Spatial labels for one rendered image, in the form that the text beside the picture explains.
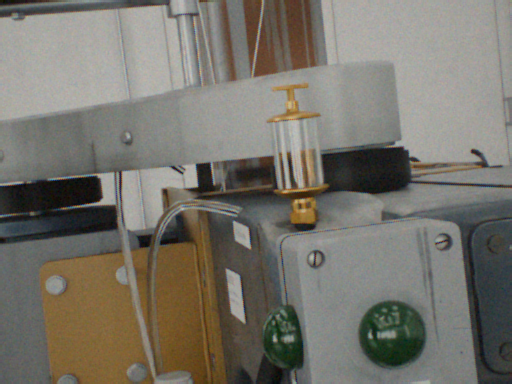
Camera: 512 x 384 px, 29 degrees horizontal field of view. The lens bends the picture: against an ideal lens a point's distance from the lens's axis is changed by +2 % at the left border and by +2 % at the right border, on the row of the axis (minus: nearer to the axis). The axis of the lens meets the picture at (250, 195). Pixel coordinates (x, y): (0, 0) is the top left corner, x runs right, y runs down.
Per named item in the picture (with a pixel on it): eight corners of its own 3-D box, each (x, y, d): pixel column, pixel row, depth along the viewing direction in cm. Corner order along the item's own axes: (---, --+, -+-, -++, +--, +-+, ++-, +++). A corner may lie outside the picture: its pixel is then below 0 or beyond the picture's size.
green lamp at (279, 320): (272, 382, 43) (264, 313, 43) (259, 367, 46) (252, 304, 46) (328, 373, 43) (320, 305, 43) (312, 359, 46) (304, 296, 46)
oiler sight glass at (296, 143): (283, 190, 49) (275, 121, 49) (273, 189, 52) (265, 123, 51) (330, 184, 50) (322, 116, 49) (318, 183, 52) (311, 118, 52)
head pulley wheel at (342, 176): (290, 202, 58) (285, 161, 58) (262, 197, 67) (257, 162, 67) (433, 184, 60) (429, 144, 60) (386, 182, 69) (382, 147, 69)
